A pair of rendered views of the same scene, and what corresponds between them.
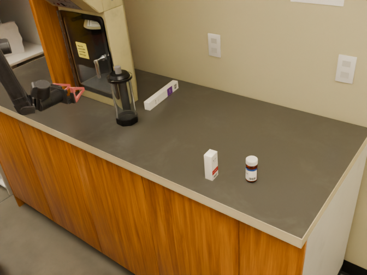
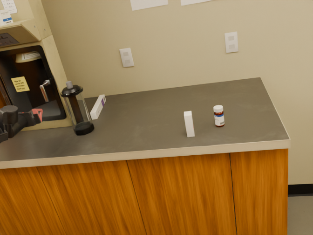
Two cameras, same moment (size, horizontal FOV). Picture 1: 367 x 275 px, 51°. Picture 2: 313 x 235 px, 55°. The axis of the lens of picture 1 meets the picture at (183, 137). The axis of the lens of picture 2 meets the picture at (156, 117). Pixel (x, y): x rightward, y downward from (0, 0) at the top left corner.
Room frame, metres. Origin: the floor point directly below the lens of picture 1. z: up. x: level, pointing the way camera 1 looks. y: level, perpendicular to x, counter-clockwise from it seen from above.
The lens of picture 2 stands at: (0.14, 0.54, 1.60)
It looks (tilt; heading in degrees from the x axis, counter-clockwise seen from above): 26 degrees down; 333
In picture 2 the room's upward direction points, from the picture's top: 12 degrees counter-clockwise
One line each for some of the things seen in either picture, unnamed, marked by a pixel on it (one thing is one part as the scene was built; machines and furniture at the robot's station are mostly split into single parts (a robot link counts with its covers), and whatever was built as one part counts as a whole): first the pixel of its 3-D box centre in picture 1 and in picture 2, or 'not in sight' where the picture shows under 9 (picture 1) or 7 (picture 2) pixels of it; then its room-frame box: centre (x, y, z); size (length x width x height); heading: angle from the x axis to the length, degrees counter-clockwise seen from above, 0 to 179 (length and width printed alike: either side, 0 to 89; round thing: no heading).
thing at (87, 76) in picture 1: (88, 55); (28, 87); (1.76, 0.41, 1.19); 0.30 x 0.01 x 0.40; 49
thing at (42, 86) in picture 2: (100, 67); (45, 91); (1.67, 0.35, 1.17); 0.05 x 0.03 x 0.10; 139
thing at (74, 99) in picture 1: (74, 91); (34, 114); (1.51, 0.45, 1.13); 0.09 x 0.07 x 0.07; 140
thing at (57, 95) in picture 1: (55, 97); (19, 122); (1.48, 0.52, 1.13); 0.10 x 0.07 x 0.07; 51
